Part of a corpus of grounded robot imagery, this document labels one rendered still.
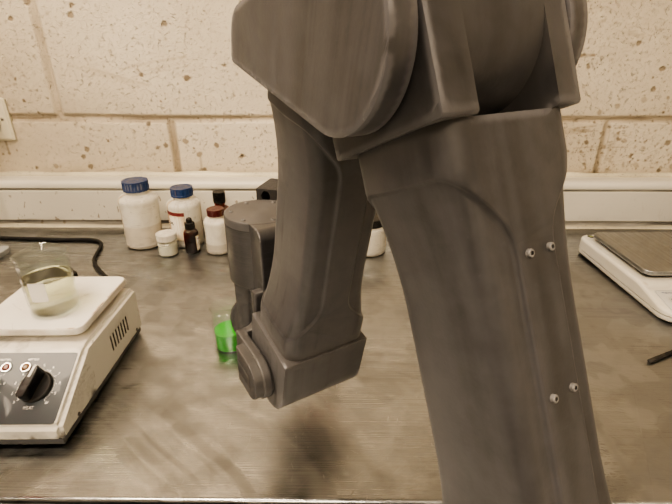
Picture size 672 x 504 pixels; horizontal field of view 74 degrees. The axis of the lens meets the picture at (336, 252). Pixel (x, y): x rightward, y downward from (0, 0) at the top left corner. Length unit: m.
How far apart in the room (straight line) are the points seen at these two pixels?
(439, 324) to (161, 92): 0.89
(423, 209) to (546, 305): 0.05
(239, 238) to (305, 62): 0.20
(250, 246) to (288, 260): 0.08
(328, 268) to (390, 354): 0.34
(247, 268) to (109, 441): 0.25
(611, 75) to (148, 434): 0.99
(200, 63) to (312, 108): 0.81
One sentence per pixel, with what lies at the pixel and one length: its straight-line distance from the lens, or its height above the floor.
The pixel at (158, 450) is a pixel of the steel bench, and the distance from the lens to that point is 0.51.
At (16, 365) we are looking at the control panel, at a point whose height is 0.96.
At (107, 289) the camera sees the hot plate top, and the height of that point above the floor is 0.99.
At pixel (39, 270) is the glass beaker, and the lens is 0.55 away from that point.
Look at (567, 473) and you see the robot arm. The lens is 0.19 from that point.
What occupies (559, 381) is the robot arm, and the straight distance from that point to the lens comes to 0.18.
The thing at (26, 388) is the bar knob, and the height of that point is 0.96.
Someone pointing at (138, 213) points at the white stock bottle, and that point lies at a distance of 0.91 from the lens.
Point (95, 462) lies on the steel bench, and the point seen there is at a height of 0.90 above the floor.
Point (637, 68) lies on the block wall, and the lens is 1.10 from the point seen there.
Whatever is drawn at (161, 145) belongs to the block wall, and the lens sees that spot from 1.03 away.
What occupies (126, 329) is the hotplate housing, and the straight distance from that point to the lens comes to 0.63.
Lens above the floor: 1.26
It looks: 25 degrees down
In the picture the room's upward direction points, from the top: straight up
